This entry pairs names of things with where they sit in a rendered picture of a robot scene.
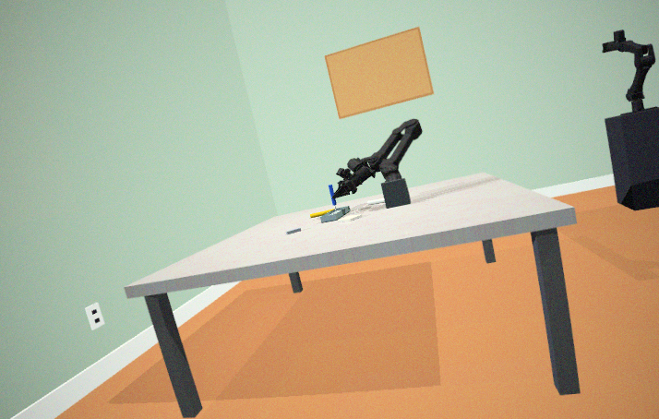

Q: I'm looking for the yellow cylinder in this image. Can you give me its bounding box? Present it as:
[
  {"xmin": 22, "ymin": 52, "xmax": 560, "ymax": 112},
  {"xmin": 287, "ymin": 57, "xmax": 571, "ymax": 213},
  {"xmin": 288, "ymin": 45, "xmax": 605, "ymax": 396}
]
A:
[{"xmin": 310, "ymin": 209, "xmax": 332, "ymax": 218}]

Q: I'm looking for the white keyboard with letter keys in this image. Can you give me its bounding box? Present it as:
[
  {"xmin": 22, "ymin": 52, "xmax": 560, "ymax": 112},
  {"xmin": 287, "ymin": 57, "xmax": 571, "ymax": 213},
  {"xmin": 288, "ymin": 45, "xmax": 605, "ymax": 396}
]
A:
[{"xmin": 320, "ymin": 206, "xmax": 350, "ymax": 223}]

